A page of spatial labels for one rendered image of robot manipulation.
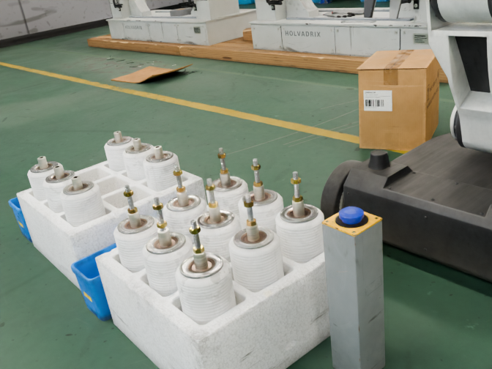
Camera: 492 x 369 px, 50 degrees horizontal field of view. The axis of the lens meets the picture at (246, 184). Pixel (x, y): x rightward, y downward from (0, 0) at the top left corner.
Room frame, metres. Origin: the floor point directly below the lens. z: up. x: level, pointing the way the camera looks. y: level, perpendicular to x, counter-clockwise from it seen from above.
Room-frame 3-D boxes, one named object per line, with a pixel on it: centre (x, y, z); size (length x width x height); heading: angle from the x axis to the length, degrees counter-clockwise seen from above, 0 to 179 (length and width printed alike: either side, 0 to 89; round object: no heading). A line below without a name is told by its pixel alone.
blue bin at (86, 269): (1.11, 0.28, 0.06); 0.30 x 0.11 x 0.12; 128
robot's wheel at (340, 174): (1.24, -0.27, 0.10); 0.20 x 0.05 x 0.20; 128
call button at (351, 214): (0.75, -0.16, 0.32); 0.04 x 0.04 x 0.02
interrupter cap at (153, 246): (0.87, 0.16, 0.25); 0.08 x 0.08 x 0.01
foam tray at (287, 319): (0.94, 0.07, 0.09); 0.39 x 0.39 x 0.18; 36
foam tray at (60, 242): (1.37, 0.39, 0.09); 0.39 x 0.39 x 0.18; 37
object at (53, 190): (1.30, 0.48, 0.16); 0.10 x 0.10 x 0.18
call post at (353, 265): (0.75, -0.16, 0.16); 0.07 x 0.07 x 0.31; 36
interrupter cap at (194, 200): (1.03, 0.14, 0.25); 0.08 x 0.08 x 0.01
